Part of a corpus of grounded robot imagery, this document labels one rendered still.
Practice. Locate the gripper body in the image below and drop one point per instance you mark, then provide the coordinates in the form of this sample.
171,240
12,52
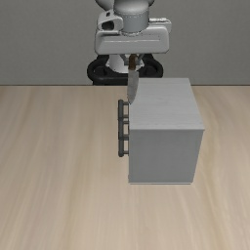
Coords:
146,40

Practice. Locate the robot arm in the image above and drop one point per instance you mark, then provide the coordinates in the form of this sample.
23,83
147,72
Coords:
131,14

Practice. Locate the grey cabinet with drawers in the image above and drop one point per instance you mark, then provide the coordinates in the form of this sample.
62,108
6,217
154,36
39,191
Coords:
164,130

